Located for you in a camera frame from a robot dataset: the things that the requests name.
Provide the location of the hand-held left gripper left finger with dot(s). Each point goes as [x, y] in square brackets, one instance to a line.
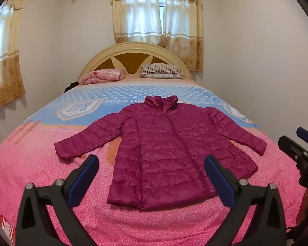
[84, 182]

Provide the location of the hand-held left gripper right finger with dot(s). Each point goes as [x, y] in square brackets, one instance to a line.
[219, 184]

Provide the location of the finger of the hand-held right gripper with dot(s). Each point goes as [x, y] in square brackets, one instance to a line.
[290, 146]
[306, 134]

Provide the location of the magenta quilted puffer jacket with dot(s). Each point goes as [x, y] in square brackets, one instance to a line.
[164, 146]

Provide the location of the pink and blue printed bedspread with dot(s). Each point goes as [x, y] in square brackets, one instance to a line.
[41, 158]

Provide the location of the red plaid mattress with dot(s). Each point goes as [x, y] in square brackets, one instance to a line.
[5, 224]

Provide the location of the black cloth item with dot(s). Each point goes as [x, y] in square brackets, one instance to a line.
[71, 86]

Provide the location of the folded pink floral blanket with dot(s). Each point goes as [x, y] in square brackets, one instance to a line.
[102, 75]

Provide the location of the striped grey pillow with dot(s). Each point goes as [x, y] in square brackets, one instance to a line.
[161, 70]

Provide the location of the cream arched wooden headboard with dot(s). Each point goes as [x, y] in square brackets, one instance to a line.
[128, 56]

